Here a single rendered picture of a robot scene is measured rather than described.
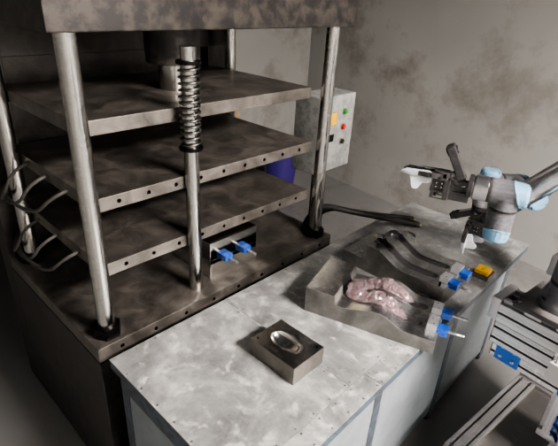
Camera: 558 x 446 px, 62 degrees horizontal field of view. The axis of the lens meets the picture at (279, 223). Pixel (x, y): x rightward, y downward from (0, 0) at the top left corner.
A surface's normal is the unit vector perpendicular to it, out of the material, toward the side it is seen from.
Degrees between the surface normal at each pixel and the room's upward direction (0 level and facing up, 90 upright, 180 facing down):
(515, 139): 90
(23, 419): 0
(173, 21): 90
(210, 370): 0
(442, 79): 90
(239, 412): 0
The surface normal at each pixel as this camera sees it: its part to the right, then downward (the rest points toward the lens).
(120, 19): 0.72, 0.35
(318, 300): -0.45, 0.38
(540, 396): 0.05, -0.89
